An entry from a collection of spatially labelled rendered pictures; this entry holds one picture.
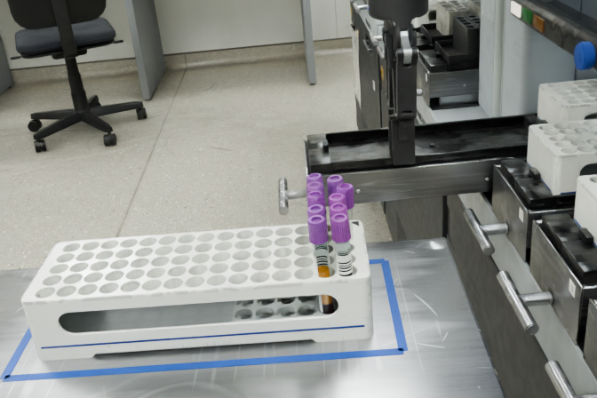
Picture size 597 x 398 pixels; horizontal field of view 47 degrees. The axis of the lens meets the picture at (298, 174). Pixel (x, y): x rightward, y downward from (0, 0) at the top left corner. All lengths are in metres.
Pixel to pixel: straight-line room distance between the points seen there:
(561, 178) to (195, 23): 3.85
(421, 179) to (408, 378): 0.43
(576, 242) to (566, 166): 0.12
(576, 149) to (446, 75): 0.53
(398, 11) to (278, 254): 0.37
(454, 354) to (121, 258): 0.30
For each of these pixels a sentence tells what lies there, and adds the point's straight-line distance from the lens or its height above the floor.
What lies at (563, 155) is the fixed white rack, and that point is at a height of 0.86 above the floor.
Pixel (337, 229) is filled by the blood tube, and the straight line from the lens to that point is 0.55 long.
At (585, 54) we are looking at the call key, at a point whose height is 0.98.
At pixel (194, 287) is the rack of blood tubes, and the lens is 0.59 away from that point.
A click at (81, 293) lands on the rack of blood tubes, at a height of 0.88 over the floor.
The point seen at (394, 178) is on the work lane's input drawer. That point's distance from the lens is 0.94.
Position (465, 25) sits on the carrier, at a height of 0.88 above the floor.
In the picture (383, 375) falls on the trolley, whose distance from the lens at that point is 0.57.
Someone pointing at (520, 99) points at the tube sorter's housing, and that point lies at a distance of 1.12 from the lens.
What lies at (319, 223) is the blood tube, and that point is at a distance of 0.55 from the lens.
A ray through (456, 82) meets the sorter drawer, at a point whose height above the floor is 0.78.
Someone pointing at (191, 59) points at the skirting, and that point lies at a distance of 4.60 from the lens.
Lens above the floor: 1.20
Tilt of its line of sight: 25 degrees down
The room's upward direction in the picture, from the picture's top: 6 degrees counter-clockwise
